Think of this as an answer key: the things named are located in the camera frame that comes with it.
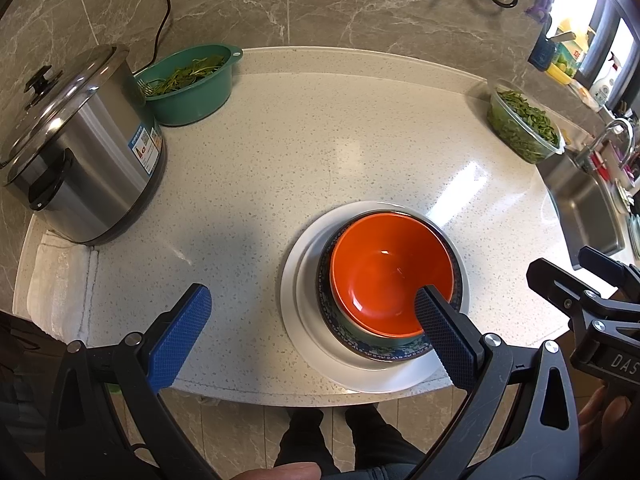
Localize white towel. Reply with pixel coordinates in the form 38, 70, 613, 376
27, 230, 99, 343

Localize orange bowl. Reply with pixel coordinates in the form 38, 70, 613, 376
330, 214, 456, 338

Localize deep white plate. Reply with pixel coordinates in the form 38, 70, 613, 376
295, 209, 464, 372

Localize chrome faucet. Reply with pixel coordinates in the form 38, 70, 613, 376
575, 117, 636, 171

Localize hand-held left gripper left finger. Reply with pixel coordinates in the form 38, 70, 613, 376
45, 282, 221, 480

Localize leafy greens in colander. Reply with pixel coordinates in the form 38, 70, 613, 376
150, 55, 226, 96

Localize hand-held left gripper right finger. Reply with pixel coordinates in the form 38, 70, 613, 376
404, 284, 583, 480

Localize stainless steel sink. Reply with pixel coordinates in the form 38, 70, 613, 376
537, 155, 628, 271

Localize blue utensil holder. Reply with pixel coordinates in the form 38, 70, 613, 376
529, 35, 557, 71

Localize white spray bottle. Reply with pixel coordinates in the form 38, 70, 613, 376
589, 52, 623, 103

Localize large white plate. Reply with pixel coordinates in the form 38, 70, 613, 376
280, 201, 472, 393

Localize person's right hand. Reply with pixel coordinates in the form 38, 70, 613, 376
580, 385, 640, 466

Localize leafy greens in clear container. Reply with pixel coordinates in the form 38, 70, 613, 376
492, 90, 560, 153

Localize stainless steel rice cooker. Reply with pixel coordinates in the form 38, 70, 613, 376
0, 44, 167, 247

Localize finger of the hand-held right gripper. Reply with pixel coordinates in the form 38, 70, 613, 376
526, 258, 640, 331
579, 246, 640, 293

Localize green plastic colander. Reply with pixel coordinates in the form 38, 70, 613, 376
135, 43, 244, 127

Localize clear plastic container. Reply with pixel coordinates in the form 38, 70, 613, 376
487, 79, 566, 165

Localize person's legs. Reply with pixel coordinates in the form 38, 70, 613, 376
274, 404, 431, 480

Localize blue patterned ceramic bowl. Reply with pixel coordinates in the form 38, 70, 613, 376
316, 212, 465, 362

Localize yellow dish soap bottle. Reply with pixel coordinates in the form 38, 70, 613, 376
546, 19, 588, 86

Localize person's left hand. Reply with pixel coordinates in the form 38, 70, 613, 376
235, 461, 321, 480

